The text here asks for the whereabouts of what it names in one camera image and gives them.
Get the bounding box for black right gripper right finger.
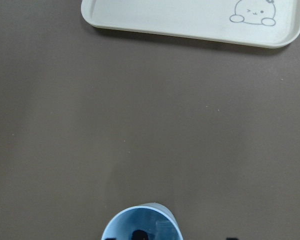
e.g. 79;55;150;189
226;237;238;240

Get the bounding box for dark cherries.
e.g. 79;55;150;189
131;229;149;240

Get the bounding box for light blue plastic cup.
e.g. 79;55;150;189
101;202;183;240

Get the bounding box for cream rabbit serving tray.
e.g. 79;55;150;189
81;0;300;49

